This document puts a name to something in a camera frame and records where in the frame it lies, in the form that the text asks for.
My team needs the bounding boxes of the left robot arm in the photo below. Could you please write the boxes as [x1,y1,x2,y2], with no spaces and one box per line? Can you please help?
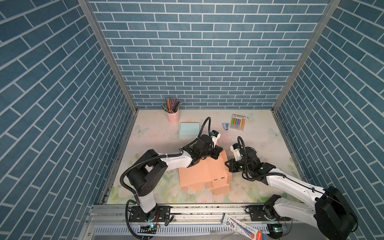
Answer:
[120,117,223,214]

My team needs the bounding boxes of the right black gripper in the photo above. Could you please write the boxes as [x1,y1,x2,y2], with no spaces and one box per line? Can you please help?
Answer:
[223,157,252,175]

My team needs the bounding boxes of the pink pencil cup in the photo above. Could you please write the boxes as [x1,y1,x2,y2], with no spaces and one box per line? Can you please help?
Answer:
[167,111,180,124]

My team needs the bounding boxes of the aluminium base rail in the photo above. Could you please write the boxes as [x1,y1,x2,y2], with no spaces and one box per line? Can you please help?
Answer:
[79,204,326,240]

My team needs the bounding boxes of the white red toothpaste box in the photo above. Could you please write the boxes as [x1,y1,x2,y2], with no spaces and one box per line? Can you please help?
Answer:
[222,214,265,240]

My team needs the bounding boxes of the pink paper box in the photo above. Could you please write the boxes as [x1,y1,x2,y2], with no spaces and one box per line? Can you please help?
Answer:
[179,151,232,196]

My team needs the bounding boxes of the green circuit board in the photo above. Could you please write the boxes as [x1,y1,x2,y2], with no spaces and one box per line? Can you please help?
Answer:
[267,224,284,240]
[138,225,158,235]

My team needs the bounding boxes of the clear case of markers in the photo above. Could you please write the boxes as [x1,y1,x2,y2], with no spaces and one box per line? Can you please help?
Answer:
[230,114,246,131]

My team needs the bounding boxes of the left green circuit board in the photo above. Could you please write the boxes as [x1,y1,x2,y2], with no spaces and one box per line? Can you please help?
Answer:
[138,225,158,235]

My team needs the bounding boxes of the bundle of coloured pencils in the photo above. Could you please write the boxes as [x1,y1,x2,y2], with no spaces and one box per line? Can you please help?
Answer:
[161,98,182,114]

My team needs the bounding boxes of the mint green paper box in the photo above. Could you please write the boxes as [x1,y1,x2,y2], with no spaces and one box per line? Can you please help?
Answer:
[179,122,201,139]

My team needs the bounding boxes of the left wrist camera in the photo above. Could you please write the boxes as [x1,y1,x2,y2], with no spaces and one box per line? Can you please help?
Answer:
[211,130,221,148]

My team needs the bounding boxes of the right green circuit board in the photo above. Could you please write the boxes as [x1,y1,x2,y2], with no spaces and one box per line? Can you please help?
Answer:
[267,224,284,240]

